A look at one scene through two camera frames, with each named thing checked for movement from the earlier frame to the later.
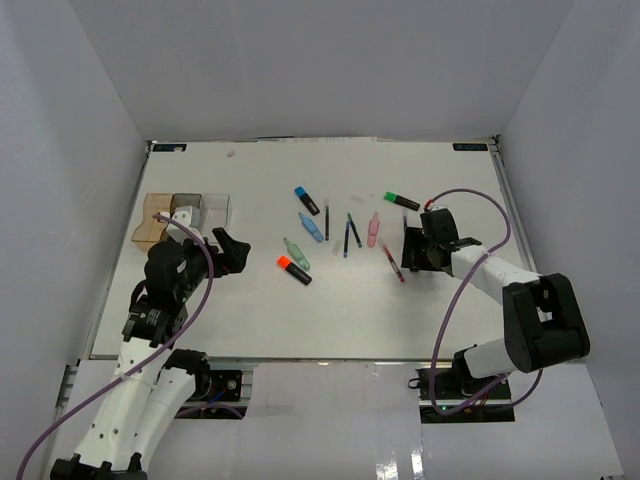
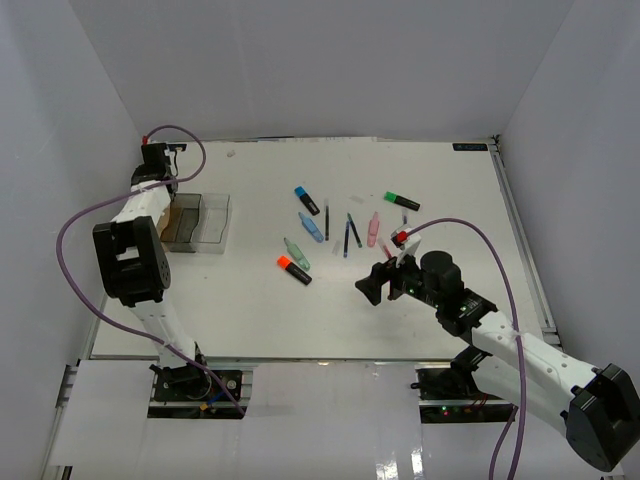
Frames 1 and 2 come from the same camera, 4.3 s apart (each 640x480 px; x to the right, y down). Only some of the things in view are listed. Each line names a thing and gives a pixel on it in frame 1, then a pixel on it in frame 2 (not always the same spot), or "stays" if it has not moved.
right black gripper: [414, 239] to [382, 274]
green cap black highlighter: [392, 197] stays
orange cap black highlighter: [295, 270] stays
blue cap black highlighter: [307, 200] stays
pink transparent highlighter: [373, 229] stays
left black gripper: [235, 253] to [139, 170]
